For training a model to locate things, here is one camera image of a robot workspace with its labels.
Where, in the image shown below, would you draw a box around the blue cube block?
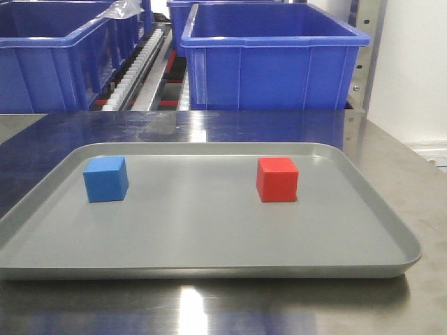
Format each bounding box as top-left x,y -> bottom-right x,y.
83,156 -> 129,203

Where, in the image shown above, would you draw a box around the clear plastic bag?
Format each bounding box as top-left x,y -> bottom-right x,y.
98,0 -> 145,20

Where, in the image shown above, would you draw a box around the grey perforated shelf upright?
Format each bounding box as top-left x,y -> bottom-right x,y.
349,0 -> 388,115

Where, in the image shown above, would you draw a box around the blue bin front left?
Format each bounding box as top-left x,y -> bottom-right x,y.
1,1 -> 122,113

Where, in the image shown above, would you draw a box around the blue bin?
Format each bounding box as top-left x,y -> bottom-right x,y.
1,1 -> 122,113
182,3 -> 370,110

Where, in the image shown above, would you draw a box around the grey plastic tray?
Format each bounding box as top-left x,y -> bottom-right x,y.
1,143 -> 422,280

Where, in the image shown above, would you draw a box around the blue bin front right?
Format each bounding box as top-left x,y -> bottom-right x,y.
182,3 -> 370,110

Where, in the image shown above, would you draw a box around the red cube block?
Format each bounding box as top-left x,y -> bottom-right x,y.
256,157 -> 299,202

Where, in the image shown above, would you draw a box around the white roller conveyor track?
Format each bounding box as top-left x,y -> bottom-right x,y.
101,29 -> 163,112

